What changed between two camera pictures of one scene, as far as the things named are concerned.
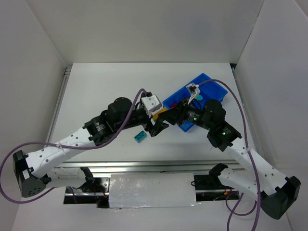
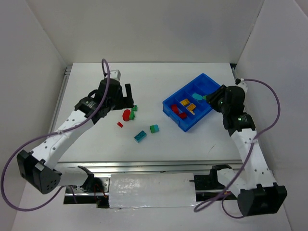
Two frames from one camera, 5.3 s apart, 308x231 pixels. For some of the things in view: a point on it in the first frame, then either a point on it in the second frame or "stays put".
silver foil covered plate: x=154 y=190 stays put
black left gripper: x=149 y=122 → x=124 y=100
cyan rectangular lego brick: x=140 y=136 stays put
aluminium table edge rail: x=137 y=168 stays put
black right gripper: x=179 y=112 → x=215 y=97
